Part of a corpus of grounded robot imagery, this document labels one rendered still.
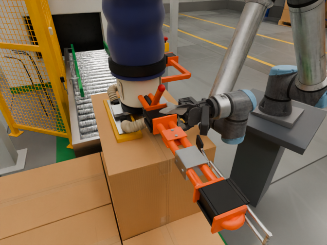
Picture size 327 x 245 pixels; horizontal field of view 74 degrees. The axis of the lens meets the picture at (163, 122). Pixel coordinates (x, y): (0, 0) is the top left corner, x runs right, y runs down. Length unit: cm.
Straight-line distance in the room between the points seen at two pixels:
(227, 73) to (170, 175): 47
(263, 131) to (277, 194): 85
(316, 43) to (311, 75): 18
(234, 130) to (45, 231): 91
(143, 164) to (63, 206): 59
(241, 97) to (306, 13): 38
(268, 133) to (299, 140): 15
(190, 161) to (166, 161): 22
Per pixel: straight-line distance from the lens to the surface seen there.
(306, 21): 102
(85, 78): 254
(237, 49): 95
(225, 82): 94
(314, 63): 117
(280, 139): 131
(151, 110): 74
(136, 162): 75
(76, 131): 157
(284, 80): 138
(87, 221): 113
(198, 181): 51
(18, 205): 132
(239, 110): 82
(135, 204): 87
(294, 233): 190
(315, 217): 206
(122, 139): 83
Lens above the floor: 147
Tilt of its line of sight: 34 degrees down
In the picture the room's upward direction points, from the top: straight up
